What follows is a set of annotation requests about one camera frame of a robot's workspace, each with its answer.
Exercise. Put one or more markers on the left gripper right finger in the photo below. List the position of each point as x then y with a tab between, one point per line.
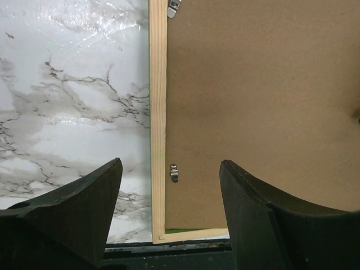
272	229

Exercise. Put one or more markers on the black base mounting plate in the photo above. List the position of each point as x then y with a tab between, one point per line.
213	254

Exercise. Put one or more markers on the green and wood picture frame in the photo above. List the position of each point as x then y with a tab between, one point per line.
158	31

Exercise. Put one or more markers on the brown frame backing board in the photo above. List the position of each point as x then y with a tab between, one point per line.
270	85

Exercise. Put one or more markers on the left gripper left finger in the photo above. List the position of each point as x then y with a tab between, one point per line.
66	228

